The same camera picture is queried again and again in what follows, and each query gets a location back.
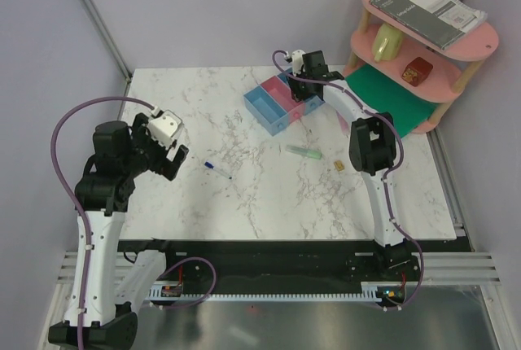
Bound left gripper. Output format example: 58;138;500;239
122;113;188;180

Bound teal blue drawer box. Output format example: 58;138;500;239
277;73;323;116

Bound pink drawer box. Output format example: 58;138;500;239
260;76;305;124

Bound light blue drawer box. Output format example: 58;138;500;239
243;86;289;136

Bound pink highlighter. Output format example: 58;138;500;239
337;115;350;136

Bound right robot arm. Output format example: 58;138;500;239
282;50;417;280

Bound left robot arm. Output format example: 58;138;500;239
48;109;188;349

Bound blue whiteboard marker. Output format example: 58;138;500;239
204;161;232;180

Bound long green highlighter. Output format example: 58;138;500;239
286;145;322;160

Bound small yellow eraser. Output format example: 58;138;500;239
334;160;344;171

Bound green folder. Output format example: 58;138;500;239
345;64;436;138

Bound red brown cube box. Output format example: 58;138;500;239
401;57;433;87

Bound pink three-tier shelf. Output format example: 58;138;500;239
343;0;499;134

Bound grey setup guide booklet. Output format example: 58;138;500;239
370;0;488;50

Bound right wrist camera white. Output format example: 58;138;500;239
284;50;305;76

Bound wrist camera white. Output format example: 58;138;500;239
284;50;305;76
147;107;184;150

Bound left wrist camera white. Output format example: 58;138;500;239
147;107;184;150

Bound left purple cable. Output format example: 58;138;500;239
51;96;158;349

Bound purple cable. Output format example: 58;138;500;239
271;50;424;311
51;96;158;349

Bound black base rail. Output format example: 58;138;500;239
117;238;475;295

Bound white cable duct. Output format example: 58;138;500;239
145;282;406;303

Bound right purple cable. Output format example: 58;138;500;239
271;50;424;311

